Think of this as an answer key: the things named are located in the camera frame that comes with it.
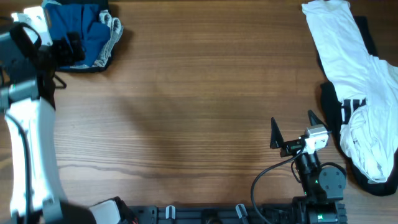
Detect blue t-shirt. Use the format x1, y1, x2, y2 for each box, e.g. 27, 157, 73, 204
44, 3, 111, 67

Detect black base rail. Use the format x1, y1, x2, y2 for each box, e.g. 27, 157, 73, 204
124, 203, 348, 224

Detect folded light blue jeans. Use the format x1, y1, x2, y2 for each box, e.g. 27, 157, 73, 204
41, 0, 124, 70

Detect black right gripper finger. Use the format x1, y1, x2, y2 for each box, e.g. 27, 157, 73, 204
307, 110, 328, 130
270, 117, 284, 149

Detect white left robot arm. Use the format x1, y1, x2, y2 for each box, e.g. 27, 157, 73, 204
1, 24, 123, 223

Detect black garment under pile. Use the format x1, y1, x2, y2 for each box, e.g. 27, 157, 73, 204
320, 16, 397, 197

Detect folded black garment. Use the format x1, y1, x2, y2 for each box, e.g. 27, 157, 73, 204
52, 0, 114, 74

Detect white printed t-shirt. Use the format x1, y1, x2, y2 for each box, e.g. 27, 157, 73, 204
302, 1, 397, 184

